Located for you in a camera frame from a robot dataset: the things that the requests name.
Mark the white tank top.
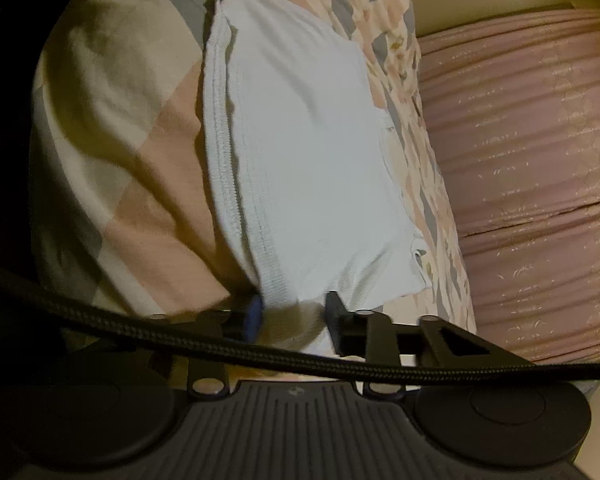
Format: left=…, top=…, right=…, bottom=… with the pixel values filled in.
left=204, top=0, right=430, bottom=356

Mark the pink grey checkered quilt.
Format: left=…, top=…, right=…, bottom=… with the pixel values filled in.
left=33, top=0, right=476, bottom=330

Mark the pink patterned curtain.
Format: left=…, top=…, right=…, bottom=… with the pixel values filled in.
left=419, top=8, right=600, bottom=362

